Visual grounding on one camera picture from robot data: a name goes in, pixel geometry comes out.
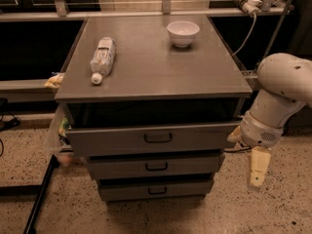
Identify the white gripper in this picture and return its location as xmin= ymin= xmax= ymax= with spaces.
xmin=227 ymin=111 xmax=283 ymax=191

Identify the grey top drawer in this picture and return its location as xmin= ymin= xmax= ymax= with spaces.
xmin=66 ymin=98 xmax=239 ymax=157

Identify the grey drawer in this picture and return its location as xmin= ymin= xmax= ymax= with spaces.
xmin=97 ymin=173 xmax=215 ymax=202
xmin=87 ymin=149 xmax=225 ymax=179
xmin=66 ymin=98 xmax=239 ymax=157

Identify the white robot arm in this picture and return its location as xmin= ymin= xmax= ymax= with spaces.
xmin=227 ymin=53 xmax=312 ymax=188

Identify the grey middle drawer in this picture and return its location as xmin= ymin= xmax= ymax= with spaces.
xmin=87 ymin=149 xmax=225 ymax=179

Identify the grey bottom drawer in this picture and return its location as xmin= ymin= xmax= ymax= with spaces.
xmin=97 ymin=173 xmax=215 ymax=202

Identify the grey drawer cabinet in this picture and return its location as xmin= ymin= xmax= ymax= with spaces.
xmin=54 ymin=14 xmax=254 ymax=203

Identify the white ceramic bowl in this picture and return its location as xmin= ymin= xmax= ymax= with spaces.
xmin=167 ymin=20 xmax=200 ymax=48

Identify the white power strip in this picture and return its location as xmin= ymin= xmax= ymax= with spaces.
xmin=233 ymin=0 xmax=261 ymax=17

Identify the clear plastic water bottle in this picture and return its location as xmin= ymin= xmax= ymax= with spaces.
xmin=90 ymin=37 xmax=116 ymax=85

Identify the clear plastic bag of items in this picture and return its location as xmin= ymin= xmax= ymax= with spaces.
xmin=44 ymin=105 xmax=81 ymax=166

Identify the yellow snack packet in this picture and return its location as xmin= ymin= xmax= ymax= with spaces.
xmin=45 ymin=73 xmax=64 ymax=89

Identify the black cable bundle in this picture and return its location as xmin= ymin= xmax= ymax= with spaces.
xmin=223 ymin=145 xmax=254 ymax=154

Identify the white power cable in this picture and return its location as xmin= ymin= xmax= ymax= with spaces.
xmin=231 ymin=13 xmax=258 ymax=58

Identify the grey metal rail frame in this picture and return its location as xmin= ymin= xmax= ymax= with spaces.
xmin=0 ymin=0 xmax=297 ymax=103

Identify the black cable on left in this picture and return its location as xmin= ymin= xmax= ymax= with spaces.
xmin=0 ymin=97 xmax=21 ymax=158

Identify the black metal floor frame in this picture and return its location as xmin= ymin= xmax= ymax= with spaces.
xmin=0 ymin=155 xmax=59 ymax=234

